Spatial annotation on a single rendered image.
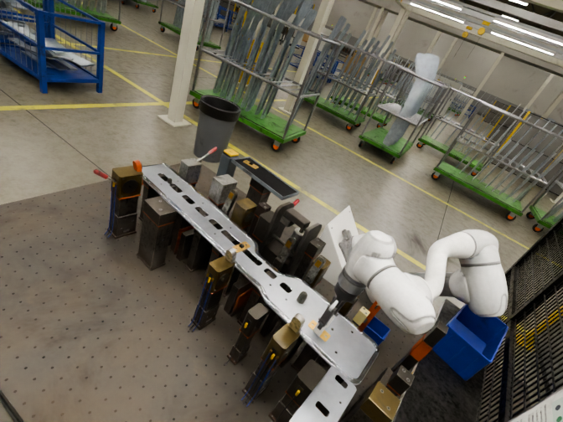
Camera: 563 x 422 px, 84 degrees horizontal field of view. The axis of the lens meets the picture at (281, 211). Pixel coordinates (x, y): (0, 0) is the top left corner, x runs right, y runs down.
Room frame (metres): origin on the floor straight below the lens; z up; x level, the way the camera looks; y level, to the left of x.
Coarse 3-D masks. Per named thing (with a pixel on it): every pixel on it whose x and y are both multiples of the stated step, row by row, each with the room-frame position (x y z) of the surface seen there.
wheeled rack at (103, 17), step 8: (24, 0) 6.66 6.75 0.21; (32, 0) 6.62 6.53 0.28; (40, 0) 6.89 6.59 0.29; (120, 0) 8.22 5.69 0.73; (40, 8) 6.66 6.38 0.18; (56, 8) 6.89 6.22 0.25; (64, 8) 7.07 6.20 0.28; (72, 8) 7.35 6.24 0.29; (80, 8) 7.71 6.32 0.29; (88, 8) 8.06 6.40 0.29; (120, 8) 8.23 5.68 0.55; (96, 16) 7.69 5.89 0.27; (104, 16) 7.97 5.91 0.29; (120, 16) 8.25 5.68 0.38; (112, 24) 8.13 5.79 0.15
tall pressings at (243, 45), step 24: (264, 0) 5.50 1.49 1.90; (288, 0) 5.57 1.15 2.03; (312, 0) 5.63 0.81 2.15; (240, 24) 5.63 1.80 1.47; (264, 24) 5.45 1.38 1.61; (336, 24) 5.18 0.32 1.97; (240, 48) 5.61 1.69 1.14; (264, 48) 5.38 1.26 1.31; (240, 72) 5.54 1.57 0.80; (264, 72) 5.37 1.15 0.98; (312, 72) 5.08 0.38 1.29; (240, 96) 5.53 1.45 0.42; (264, 96) 5.34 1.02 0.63; (288, 120) 5.10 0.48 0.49
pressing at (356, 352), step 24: (144, 168) 1.31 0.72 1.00; (168, 168) 1.40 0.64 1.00; (168, 192) 1.21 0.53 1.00; (192, 192) 1.29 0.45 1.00; (192, 216) 1.11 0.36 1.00; (216, 216) 1.18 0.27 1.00; (216, 240) 1.02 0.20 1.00; (240, 240) 1.08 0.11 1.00; (240, 264) 0.94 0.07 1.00; (264, 264) 1.00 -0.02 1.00; (264, 288) 0.87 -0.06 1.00; (312, 288) 0.98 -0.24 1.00; (288, 312) 0.81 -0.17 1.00; (312, 312) 0.85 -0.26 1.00; (312, 336) 0.75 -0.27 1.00; (336, 336) 0.79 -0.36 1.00; (360, 336) 0.84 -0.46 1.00; (336, 360) 0.70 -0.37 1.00; (360, 360) 0.74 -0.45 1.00
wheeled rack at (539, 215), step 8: (560, 176) 7.28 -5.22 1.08; (552, 184) 7.28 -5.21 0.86; (560, 184) 6.94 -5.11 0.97; (560, 200) 6.39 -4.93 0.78; (536, 208) 7.13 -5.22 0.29; (552, 208) 6.39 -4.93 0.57; (528, 216) 7.19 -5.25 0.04; (536, 216) 6.62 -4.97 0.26; (544, 216) 6.40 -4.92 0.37; (552, 216) 7.06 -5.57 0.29; (536, 224) 6.45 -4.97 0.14; (544, 224) 6.35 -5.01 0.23; (552, 224) 6.38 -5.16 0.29
